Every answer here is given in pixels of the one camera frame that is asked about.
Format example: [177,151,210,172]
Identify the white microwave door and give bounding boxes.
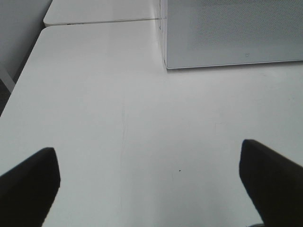
[161,0,303,69]

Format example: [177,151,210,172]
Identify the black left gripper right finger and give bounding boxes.
[239,139,303,227]

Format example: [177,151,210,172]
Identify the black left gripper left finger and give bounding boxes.
[0,148,61,227]

